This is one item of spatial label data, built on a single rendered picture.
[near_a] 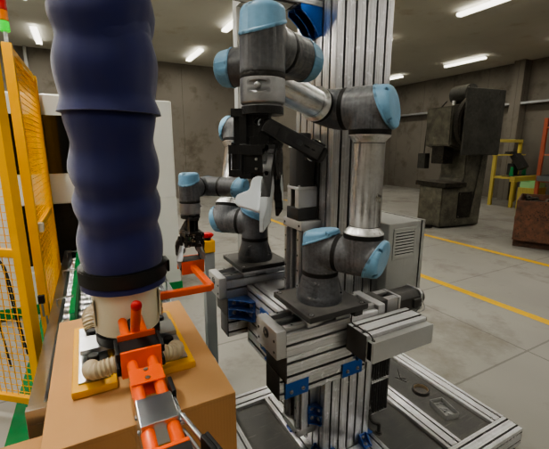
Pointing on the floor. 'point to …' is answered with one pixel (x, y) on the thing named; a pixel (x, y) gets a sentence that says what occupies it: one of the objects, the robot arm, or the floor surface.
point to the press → (460, 154)
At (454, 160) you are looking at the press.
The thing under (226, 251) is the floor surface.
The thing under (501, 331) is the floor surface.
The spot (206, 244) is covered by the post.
